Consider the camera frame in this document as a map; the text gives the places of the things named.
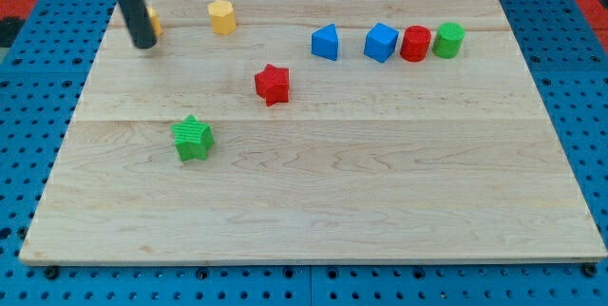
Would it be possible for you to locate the yellow heart block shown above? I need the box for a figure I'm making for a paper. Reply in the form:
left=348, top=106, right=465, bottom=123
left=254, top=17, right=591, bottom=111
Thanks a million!
left=146, top=7, right=163, bottom=37

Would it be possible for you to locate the yellow hexagon block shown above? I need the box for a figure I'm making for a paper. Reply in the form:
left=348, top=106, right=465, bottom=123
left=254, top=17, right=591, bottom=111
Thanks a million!
left=207, top=0, right=237, bottom=35

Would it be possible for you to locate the light wooden board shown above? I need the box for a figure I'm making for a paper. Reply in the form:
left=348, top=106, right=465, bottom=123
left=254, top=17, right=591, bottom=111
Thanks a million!
left=20, top=0, right=607, bottom=266

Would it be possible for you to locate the red star block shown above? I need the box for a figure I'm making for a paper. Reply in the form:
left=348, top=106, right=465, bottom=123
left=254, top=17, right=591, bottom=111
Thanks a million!
left=255, top=64, right=290, bottom=106

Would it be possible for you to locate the blue triangle block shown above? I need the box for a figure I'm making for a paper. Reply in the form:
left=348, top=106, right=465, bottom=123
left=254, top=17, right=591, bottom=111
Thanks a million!
left=311, top=24, right=339, bottom=61

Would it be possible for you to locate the green star block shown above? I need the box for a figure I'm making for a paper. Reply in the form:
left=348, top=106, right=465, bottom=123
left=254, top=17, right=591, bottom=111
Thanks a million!
left=170, top=115, right=215, bottom=162

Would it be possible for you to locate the blue cube block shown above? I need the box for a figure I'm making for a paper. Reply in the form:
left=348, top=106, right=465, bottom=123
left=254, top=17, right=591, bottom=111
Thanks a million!
left=364, top=23, right=399, bottom=63

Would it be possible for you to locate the red cylinder block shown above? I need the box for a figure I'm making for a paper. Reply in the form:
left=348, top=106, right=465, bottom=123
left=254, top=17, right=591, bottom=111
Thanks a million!
left=400, top=25, right=431, bottom=62

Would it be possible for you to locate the green cylinder block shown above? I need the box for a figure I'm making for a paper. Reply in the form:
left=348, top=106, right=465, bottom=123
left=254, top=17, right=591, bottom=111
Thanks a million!
left=432, top=22, right=466, bottom=59

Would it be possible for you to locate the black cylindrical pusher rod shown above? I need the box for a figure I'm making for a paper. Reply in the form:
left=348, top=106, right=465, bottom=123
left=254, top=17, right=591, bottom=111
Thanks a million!
left=117, top=0, right=157, bottom=49

